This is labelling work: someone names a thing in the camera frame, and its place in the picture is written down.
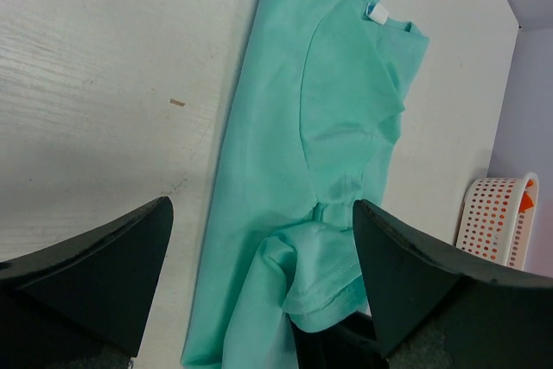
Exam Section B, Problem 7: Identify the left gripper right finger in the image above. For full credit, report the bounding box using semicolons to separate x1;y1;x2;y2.
353;200;552;368

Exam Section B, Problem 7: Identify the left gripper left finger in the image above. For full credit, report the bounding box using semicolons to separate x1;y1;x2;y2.
1;197;174;368

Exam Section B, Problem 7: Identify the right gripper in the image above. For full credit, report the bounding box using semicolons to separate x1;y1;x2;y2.
291;312;389;369

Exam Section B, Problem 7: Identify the mint green t-shirt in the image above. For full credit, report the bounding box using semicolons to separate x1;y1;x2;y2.
182;0;429;368

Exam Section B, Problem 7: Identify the white plastic laundry basket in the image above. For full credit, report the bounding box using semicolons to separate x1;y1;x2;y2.
455;172;539;270

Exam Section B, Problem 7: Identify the orange t-shirt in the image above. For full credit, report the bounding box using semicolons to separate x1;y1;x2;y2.
518;190;535;214

